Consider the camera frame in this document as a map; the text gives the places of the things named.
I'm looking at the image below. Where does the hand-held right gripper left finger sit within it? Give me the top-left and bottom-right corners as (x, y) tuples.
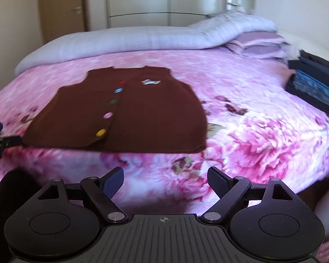
(37, 167), (129, 223)

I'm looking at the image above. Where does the wooden door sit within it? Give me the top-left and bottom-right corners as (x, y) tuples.
(37, 0), (89, 45)

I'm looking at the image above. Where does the white wardrobe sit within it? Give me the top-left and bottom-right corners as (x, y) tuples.
(104, 0), (232, 29)

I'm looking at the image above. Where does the stack of dark folded clothes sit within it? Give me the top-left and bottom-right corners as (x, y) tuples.
(284, 49), (329, 116)

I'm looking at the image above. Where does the brown knitted vest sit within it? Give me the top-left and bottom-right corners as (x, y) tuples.
(23, 66), (208, 153)

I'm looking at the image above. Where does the pink floral blanket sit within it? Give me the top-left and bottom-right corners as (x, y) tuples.
(0, 46), (329, 217)

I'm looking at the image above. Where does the purple pillow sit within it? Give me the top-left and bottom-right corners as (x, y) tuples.
(226, 32), (290, 50)
(230, 44), (291, 60)

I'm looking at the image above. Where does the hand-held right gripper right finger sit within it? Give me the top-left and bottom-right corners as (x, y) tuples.
(201, 166), (298, 223)

